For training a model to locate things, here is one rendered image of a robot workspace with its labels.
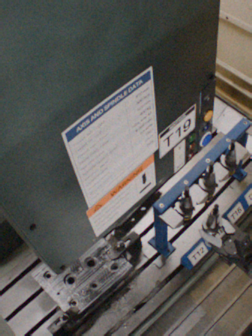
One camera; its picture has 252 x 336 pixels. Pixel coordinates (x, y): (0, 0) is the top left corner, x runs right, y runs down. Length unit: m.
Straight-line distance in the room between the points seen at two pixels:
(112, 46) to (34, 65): 0.11
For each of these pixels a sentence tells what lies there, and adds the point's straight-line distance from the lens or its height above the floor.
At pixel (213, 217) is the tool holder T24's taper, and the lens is 1.16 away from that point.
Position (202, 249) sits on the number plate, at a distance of 1.49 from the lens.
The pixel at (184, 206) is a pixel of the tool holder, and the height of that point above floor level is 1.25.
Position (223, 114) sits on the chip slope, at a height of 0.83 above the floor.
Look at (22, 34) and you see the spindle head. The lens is 0.40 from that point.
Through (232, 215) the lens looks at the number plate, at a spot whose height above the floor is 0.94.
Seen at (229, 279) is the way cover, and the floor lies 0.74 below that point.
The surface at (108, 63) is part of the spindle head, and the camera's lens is 0.51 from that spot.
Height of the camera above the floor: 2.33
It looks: 57 degrees down
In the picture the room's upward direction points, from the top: 10 degrees counter-clockwise
